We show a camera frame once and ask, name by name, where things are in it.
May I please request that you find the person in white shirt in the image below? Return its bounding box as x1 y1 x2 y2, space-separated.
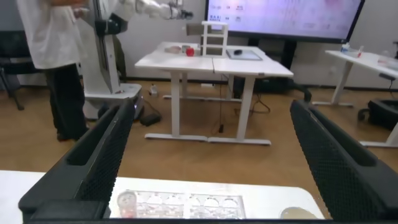
15 0 91 142

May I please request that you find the black display stand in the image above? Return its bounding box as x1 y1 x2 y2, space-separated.
233 38 312 102

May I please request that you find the grey drawer box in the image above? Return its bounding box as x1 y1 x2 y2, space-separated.
185 22 206 37

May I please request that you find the white shelf unit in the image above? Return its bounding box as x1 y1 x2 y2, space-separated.
200 20 229 58

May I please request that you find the round beige dish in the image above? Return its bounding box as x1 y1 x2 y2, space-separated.
164 45 182 55

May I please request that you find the blue white paper cup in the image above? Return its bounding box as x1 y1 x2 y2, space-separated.
279 206 318 220

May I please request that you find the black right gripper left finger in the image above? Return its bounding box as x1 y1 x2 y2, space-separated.
17 98 137 221

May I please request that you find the white mobile robot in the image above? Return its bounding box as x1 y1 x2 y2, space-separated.
73 0 194 121

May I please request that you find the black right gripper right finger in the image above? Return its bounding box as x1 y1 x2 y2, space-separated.
289 99 398 221

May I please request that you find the grey mouse pad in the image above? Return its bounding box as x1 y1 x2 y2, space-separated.
225 48 264 62

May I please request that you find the black power adapter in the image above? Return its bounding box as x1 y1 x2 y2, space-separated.
139 113 163 127

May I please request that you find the black office chair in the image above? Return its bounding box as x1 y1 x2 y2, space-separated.
0 29 39 111

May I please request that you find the red pigment test tube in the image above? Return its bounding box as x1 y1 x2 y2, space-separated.
116 190 139 219

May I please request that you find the long white desk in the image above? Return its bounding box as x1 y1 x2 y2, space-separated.
312 49 398 149

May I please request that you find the small clear tube rack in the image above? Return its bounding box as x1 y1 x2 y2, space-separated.
340 42 365 58

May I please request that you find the white standing desk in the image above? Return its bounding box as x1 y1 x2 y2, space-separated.
207 45 295 147
134 41 216 142

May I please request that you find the clear acrylic tube rack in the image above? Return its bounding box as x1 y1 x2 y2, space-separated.
116 189 248 220

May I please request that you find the large wall display screen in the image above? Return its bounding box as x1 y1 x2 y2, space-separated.
203 0 366 45

